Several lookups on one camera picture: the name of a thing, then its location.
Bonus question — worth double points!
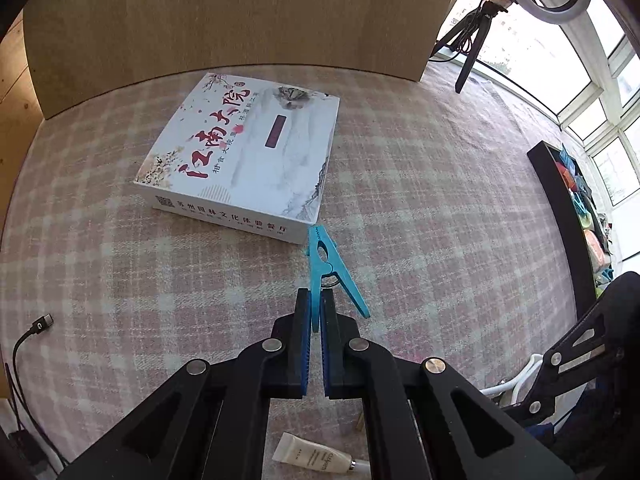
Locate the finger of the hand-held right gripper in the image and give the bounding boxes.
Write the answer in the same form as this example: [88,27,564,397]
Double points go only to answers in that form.
[515,300,623,428]

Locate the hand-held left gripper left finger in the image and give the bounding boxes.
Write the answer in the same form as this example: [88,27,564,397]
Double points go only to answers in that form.
[57,288,311,480]

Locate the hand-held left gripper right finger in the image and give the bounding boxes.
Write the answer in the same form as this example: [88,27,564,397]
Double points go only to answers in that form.
[320,289,576,480]

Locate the teal clothespin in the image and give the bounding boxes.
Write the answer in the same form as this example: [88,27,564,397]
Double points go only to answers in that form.
[306,225,371,332]

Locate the yellow-green cleaning cloth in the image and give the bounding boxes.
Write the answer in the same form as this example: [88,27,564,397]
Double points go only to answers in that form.
[575,207,597,235]

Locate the black container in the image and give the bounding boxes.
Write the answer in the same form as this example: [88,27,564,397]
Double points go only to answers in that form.
[527,141,617,321]

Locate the orange packet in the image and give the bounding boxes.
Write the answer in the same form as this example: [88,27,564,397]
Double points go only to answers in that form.
[584,232,608,267]

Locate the white cream tube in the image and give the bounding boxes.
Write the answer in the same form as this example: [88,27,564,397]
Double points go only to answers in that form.
[272,432,372,476]

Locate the pink plaid tablecloth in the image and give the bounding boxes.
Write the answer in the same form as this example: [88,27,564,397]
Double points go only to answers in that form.
[0,62,601,480]

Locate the white printed cardboard box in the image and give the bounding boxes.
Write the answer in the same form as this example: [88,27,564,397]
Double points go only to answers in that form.
[133,72,341,245]

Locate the black tripod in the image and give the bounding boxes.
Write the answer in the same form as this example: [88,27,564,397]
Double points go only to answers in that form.
[431,0,512,94]

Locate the plywood board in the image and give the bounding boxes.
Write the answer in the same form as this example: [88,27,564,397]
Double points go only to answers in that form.
[22,0,477,121]

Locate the wooden plank panel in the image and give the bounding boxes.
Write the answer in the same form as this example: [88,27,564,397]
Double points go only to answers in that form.
[0,10,47,173]

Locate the white window frame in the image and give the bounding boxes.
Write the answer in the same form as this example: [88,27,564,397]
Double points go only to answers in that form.
[425,0,640,281]

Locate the black usb cable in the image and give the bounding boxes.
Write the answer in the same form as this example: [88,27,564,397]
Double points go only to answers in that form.
[2,313,68,471]

